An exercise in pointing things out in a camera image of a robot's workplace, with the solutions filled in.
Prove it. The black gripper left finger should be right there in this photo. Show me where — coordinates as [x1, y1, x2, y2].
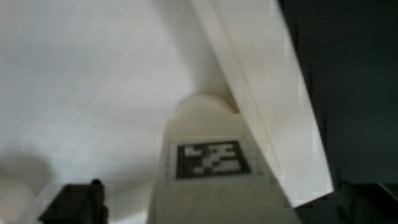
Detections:
[38, 179, 109, 224]

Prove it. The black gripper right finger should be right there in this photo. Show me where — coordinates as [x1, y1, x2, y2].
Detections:
[336, 182, 398, 224]

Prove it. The white table leg with tag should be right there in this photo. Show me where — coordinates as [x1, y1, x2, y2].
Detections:
[148, 95, 303, 224]

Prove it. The white square tabletop part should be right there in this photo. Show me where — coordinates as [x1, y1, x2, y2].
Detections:
[0, 0, 333, 224]

